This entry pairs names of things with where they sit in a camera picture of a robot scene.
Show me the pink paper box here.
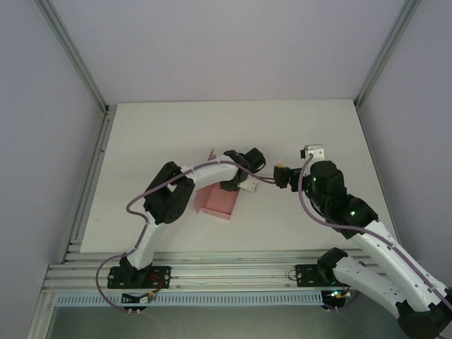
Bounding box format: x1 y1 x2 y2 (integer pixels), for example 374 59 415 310
193 148 240 222

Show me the grey metal panel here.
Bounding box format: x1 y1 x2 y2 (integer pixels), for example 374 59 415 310
45 305 403 339

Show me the aluminium frame post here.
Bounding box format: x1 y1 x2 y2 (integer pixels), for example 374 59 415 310
35 0 110 116
355 0 428 109

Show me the left arm wired connector board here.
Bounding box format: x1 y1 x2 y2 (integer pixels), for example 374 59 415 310
121 291 156 305

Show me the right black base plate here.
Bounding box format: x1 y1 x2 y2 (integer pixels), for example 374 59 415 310
295 263 340 287

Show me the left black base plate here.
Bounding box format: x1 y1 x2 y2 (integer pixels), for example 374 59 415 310
107 265 172 290

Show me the white slotted cable duct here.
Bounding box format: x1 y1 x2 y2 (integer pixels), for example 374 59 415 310
56 290 324 307

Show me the aluminium side rail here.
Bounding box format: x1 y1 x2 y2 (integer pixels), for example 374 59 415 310
61 104 117 264

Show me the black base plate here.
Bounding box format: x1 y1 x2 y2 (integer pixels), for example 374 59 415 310
295 263 340 287
107 265 172 290

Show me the right arm wired connector board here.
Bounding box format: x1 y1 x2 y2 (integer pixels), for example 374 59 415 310
323 288 354 301

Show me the aluminium front upright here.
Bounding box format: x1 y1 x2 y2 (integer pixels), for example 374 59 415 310
26 278 59 339

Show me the aluminium mounting rail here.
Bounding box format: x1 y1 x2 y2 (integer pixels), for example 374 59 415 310
42 250 427 294

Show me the arm wired connector board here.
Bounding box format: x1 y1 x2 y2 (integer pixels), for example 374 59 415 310
121 291 156 305
323 288 354 301

